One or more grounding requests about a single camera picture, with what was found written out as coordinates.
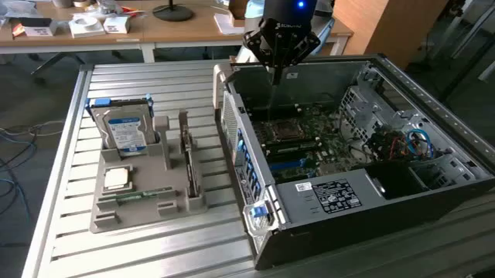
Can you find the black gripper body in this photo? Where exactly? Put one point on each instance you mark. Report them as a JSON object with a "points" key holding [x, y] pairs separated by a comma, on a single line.
{"points": [[290, 14]]}

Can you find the Nvidia graphics card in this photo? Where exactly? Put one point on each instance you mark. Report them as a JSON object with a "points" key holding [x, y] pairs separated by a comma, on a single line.
{"points": [[191, 173]]}

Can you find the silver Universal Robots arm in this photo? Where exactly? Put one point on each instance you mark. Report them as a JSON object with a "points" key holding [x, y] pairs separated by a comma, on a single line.
{"points": [[252, 10]]}

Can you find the white paper stack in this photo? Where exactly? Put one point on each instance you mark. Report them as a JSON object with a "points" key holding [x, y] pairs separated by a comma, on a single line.
{"points": [[228, 26]]}

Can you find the brown cardboard box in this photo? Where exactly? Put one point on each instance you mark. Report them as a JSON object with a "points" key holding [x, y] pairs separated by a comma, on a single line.
{"points": [[236, 10]]}

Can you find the wooden cabinet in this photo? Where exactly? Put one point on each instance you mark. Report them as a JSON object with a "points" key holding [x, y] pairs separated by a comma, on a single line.
{"points": [[387, 29]]}

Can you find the wooden desk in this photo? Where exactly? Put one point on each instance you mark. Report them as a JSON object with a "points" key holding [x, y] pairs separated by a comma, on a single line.
{"points": [[174, 29]]}

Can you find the black lamp base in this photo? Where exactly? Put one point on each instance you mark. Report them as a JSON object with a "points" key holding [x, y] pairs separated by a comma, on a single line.
{"points": [[172, 14]]}

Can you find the perforated metal disk bay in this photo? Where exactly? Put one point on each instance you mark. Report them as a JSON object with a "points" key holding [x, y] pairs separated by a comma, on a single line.
{"points": [[363, 113]]}

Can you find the CPU socket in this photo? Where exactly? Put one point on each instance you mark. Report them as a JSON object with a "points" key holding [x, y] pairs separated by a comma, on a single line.
{"points": [[286, 128]]}

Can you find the installed black RAM stick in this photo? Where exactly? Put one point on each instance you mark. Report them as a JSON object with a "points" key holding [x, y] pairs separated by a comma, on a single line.
{"points": [[294, 149]]}

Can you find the red yellow packet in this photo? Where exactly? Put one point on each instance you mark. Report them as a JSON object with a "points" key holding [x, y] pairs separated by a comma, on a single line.
{"points": [[134, 11]]}

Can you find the green motherboard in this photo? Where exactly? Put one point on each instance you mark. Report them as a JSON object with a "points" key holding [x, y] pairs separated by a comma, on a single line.
{"points": [[332, 150]]}

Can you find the small white labelled box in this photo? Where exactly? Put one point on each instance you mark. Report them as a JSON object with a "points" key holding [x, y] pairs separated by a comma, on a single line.
{"points": [[116, 26]]}

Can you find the long expansion slot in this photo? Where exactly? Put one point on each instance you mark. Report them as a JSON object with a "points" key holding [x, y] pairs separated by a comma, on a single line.
{"points": [[288, 165]]}

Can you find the white box with tape roll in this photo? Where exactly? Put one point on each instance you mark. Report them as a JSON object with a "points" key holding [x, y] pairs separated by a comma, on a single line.
{"points": [[87, 29]]}

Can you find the hard disk in blue carrier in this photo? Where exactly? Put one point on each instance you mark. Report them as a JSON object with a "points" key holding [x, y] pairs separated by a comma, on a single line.
{"points": [[123, 130]]}

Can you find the beige tape roll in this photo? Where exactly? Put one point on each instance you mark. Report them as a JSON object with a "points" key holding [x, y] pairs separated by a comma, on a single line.
{"points": [[82, 4]]}

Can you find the grey parts rack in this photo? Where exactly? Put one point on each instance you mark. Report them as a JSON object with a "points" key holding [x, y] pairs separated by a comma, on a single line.
{"points": [[155, 179]]}

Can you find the grey power supply unit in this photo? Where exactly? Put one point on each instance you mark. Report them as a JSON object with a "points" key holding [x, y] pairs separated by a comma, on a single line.
{"points": [[306, 205]]}

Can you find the grey cup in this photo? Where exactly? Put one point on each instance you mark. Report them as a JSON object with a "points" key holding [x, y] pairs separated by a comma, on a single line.
{"points": [[62, 3]]}

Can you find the blue case latch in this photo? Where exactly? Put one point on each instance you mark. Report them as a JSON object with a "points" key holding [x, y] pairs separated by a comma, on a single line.
{"points": [[258, 211]]}

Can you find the black and white box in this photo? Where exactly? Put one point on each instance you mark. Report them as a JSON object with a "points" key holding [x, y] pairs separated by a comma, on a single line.
{"points": [[39, 30]]}

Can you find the silver CPU chip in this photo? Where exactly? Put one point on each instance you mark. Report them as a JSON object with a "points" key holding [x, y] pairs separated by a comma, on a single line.
{"points": [[116, 178]]}

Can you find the green RAM stick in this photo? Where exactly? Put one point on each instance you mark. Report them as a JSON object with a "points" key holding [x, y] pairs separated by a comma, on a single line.
{"points": [[135, 194]]}

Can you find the small red box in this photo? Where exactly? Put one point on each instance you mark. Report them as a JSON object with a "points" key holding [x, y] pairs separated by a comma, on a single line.
{"points": [[17, 30]]}

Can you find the black open PC case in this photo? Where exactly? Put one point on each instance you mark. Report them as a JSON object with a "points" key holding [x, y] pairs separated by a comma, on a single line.
{"points": [[348, 231]]}

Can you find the clear plastic bag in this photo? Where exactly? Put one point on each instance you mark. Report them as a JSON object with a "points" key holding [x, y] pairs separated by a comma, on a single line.
{"points": [[15, 8]]}

